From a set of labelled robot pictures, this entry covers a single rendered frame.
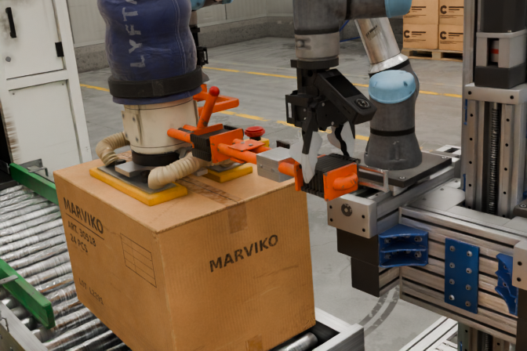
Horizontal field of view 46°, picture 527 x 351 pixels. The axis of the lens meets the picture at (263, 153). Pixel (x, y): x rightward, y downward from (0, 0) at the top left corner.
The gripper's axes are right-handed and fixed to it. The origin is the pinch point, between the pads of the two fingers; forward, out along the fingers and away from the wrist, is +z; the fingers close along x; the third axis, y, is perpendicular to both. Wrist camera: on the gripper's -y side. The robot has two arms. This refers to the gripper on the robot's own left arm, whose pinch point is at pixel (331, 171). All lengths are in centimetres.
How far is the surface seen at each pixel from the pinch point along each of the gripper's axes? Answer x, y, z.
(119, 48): 10, 57, -20
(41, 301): 25, 102, 57
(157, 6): 3, 50, -29
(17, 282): 27, 120, 57
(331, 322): -33, 37, 61
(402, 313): -124, 87, 119
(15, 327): 34, 101, 61
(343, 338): -28, 28, 59
